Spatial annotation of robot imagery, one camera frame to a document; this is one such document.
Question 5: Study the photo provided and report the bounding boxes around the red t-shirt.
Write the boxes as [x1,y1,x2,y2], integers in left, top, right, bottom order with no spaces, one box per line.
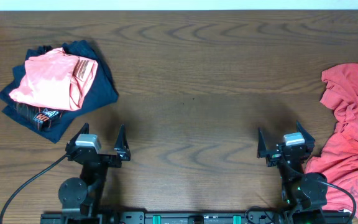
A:
[306,63,358,219]

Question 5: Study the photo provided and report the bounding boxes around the black orange printed folded shirt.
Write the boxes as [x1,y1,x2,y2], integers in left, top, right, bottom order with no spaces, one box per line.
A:
[16,103,65,131]

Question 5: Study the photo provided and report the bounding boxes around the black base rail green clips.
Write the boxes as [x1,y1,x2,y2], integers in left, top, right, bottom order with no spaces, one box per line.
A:
[40,207,351,224]

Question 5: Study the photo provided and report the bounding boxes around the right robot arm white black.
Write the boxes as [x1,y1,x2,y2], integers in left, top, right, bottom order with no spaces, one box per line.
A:
[257,122,327,223]

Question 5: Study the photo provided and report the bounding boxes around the light coral pink shirt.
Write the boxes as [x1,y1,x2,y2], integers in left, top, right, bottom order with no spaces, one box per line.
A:
[9,47,98,111]

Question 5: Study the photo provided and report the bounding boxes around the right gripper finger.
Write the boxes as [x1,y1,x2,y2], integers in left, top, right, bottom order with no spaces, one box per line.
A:
[257,128,273,158]
[296,121,315,152]

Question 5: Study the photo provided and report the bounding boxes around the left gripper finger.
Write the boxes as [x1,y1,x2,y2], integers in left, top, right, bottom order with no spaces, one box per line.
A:
[65,123,89,152]
[114,124,131,161]

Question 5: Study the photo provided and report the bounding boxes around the navy blue folded shirt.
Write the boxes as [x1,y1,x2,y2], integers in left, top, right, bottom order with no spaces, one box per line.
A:
[0,40,118,143]

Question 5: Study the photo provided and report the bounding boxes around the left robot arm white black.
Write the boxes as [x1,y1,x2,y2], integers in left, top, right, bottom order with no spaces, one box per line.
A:
[58,123,131,223]

